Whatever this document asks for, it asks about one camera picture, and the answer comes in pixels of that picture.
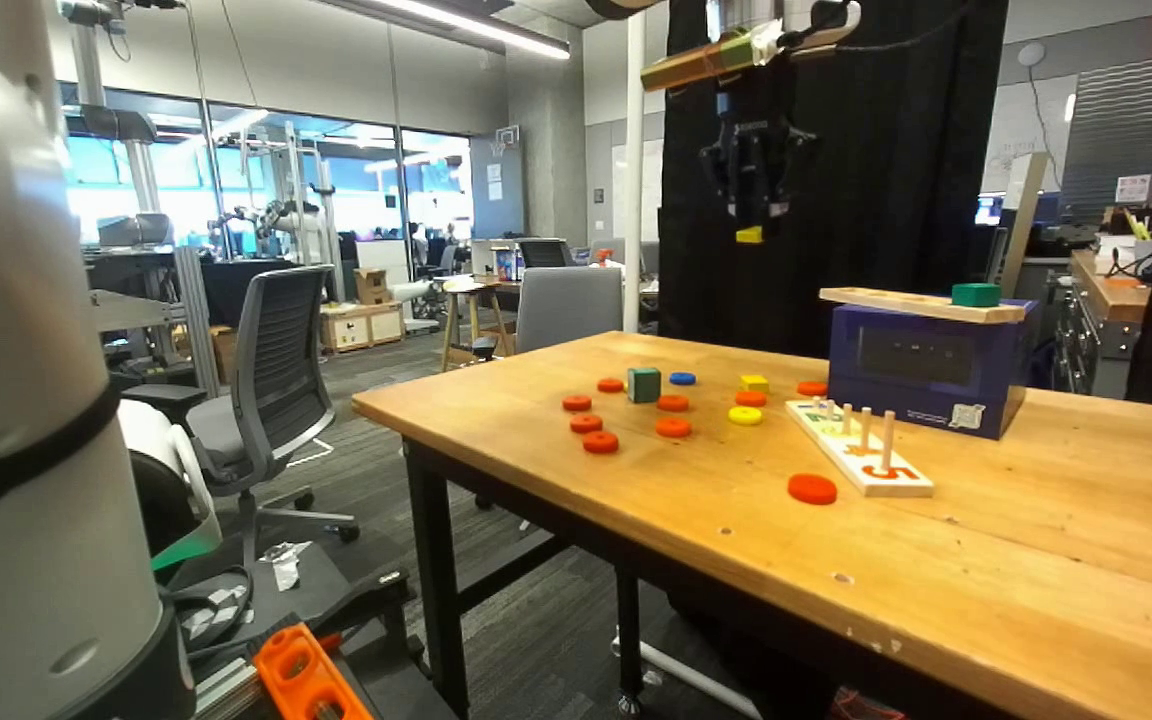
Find grey fabric chair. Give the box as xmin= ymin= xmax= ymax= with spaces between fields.
xmin=510 ymin=265 xmax=626 ymax=360

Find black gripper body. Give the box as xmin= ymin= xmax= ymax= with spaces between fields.
xmin=717 ymin=115 xmax=798 ymax=192

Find grey office chair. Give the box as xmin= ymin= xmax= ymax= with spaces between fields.
xmin=182 ymin=262 xmax=365 ymax=552

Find black metal table frame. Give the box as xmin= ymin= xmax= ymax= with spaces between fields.
xmin=398 ymin=437 xmax=649 ymax=720

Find white rounded object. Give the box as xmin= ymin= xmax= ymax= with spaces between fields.
xmin=113 ymin=396 xmax=224 ymax=542

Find light wooden plank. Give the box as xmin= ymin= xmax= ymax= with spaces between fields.
xmin=815 ymin=281 xmax=1040 ymax=331

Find green wooden block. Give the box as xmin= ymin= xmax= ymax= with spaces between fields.
xmin=623 ymin=365 xmax=669 ymax=407

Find low wooden cabinet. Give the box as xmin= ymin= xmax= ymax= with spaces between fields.
xmin=317 ymin=298 xmax=407 ymax=355

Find wooden mounting plate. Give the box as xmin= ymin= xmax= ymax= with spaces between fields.
xmin=636 ymin=18 xmax=797 ymax=98

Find small wooden table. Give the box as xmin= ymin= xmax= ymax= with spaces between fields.
xmin=431 ymin=272 xmax=516 ymax=374

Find small white floor tag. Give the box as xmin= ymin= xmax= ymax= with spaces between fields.
xmin=265 ymin=536 xmax=308 ymax=602

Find white pipe frame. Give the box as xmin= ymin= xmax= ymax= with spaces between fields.
xmin=621 ymin=7 xmax=649 ymax=335

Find red wooden disc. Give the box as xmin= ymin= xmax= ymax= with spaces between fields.
xmin=785 ymin=473 xmax=842 ymax=510

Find cluttered wooden desk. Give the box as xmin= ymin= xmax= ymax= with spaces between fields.
xmin=1065 ymin=196 xmax=1152 ymax=328

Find grey metal rack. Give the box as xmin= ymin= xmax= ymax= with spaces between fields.
xmin=63 ymin=0 xmax=224 ymax=391

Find long wooden stick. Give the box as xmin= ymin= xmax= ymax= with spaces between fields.
xmin=995 ymin=150 xmax=1056 ymax=291

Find white peg board toy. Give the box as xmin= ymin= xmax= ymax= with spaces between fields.
xmin=785 ymin=391 xmax=935 ymax=499

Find green wooden disc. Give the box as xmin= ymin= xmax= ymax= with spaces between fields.
xmin=946 ymin=275 xmax=1008 ymax=312

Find dark blue box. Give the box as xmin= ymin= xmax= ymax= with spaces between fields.
xmin=824 ymin=299 xmax=1037 ymax=445

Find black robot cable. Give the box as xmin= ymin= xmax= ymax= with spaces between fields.
xmin=0 ymin=377 xmax=124 ymax=519

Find ceiling strip light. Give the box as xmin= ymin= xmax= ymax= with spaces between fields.
xmin=370 ymin=0 xmax=575 ymax=63

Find wide black curtain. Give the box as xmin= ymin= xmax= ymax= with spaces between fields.
xmin=657 ymin=0 xmax=1010 ymax=360

